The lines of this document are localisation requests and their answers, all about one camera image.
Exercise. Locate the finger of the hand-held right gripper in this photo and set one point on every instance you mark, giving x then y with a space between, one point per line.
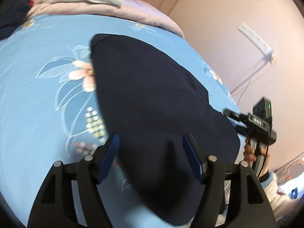
241 129
234 114

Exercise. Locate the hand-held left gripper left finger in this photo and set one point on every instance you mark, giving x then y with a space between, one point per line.
108 161

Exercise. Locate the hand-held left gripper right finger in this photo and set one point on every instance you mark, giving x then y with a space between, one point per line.
192 159

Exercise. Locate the navy blue coat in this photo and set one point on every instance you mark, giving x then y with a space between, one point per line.
154 99

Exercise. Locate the person's right forearm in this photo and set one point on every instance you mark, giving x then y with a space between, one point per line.
277 194

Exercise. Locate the dark blue and red clothes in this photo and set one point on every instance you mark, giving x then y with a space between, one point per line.
14 16

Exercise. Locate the person's right hand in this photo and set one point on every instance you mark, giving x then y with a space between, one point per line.
249 153

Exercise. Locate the patterned cloth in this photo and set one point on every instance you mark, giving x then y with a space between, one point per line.
292 165

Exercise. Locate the light blue floral bed sheet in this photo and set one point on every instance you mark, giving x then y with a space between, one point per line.
35 99

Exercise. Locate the pale pink quilt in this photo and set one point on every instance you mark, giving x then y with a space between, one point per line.
147 14

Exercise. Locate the white wall power strip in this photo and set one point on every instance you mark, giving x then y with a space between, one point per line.
254 38

